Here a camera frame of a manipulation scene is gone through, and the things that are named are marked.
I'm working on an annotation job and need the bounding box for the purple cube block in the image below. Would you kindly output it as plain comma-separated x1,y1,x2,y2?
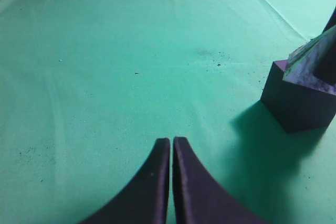
260,60,335,133

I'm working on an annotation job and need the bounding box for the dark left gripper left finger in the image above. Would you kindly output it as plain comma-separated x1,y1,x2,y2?
81,138,170,223

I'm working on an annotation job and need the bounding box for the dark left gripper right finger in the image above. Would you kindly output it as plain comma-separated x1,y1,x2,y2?
172,137,266,223

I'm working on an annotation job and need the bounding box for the green table cloth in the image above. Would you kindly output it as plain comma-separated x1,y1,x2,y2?
1,0,335,223

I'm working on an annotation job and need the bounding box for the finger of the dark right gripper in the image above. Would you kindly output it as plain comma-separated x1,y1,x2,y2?
314,9,335,84

